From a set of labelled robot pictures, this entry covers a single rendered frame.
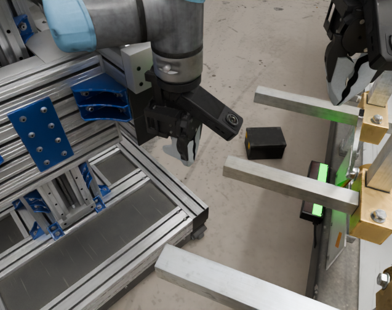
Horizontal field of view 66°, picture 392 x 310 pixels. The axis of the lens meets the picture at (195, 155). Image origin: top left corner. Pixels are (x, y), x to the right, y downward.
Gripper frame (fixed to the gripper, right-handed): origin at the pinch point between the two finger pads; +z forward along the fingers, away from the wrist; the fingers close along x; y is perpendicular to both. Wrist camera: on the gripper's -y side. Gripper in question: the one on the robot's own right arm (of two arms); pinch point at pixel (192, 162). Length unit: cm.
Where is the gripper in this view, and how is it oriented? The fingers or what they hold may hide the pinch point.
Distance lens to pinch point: 60.7
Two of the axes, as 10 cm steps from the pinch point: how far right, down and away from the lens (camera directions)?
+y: -9.3, -2.7, 2.5
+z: 0.0, 6.8, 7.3
